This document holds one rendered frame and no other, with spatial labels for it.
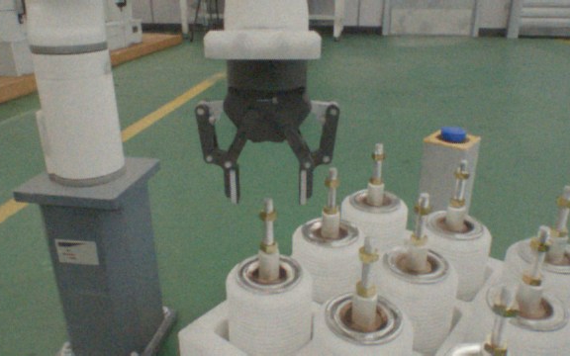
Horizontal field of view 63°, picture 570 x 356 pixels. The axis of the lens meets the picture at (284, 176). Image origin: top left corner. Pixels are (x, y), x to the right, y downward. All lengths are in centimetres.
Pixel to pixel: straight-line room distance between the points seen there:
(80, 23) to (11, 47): 226
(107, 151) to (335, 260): 33
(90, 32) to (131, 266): 32
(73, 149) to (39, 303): 42
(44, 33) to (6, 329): 54
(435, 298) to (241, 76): 31
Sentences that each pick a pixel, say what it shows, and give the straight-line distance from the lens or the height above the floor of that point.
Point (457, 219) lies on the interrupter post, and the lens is 65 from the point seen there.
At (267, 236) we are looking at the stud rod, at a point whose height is 30.
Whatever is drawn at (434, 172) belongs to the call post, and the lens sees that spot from 80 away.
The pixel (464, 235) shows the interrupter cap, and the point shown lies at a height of 25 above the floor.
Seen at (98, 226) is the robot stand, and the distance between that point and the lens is 67.
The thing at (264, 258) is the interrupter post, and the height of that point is 28.
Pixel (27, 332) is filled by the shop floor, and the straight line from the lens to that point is 95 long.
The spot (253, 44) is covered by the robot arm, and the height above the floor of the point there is 51.
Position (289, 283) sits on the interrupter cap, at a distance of 51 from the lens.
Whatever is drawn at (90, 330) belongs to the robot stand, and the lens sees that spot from 78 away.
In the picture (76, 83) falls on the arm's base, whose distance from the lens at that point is 64.
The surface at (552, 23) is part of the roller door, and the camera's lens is 574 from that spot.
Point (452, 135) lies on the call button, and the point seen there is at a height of 32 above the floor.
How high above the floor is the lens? 55
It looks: 23 degrees down
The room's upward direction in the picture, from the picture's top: straight up
